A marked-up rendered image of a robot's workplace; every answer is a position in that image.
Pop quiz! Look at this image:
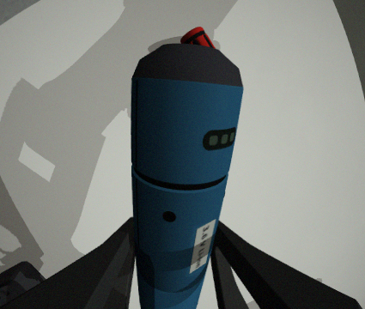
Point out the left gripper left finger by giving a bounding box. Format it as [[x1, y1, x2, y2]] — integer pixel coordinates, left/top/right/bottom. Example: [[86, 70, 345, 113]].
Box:
[[0, 217, 136, 309]]

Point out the red and black screwdriver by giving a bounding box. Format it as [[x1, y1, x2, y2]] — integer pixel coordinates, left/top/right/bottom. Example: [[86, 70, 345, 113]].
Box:
[[180, 27, 215, 48]]

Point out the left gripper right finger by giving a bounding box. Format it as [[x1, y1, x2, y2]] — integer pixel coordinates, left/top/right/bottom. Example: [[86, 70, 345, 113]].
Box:
[[210, 221, 362, 309]]

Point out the dark blue electric screwdriver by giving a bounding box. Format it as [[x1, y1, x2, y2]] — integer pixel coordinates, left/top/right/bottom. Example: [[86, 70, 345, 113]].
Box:
[[131, 44, 244, 309]]

